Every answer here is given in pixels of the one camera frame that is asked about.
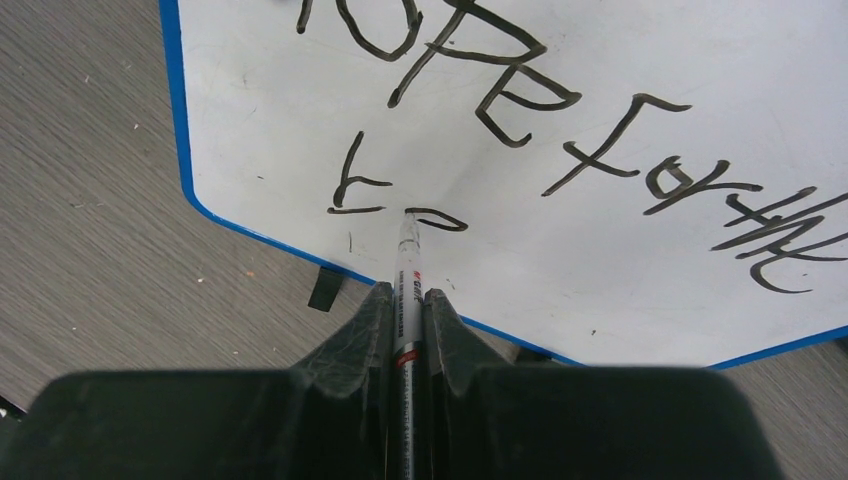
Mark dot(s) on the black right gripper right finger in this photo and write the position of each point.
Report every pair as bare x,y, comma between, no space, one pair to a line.
542,420

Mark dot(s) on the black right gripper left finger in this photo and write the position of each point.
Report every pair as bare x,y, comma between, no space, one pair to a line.
321,418

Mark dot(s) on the white black marker pen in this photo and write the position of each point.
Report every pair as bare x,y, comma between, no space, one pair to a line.
407,453

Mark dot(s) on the blue framed whiteboard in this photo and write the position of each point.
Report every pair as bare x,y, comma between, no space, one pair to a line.
614,182

